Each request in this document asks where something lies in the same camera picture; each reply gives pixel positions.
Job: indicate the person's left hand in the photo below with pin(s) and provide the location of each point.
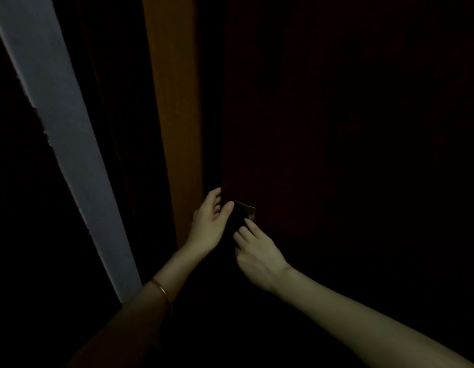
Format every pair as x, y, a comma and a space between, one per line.
208, 229

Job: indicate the person's right hand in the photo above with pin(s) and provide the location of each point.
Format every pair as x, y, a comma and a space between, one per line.
261, 264

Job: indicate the brown wooden wardrobe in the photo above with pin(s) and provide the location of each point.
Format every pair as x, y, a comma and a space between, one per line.
175, 111

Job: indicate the person's right forearm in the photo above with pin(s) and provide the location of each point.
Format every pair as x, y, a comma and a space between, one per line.
367, 325

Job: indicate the person's left forearm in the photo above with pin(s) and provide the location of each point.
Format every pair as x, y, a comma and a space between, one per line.
137, 325

